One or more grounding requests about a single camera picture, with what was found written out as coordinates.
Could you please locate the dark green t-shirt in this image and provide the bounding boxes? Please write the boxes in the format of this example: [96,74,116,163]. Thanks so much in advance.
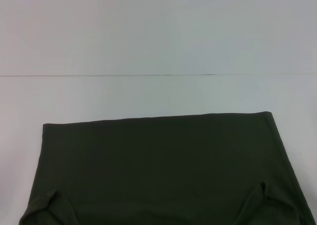
[18,111,317,225]

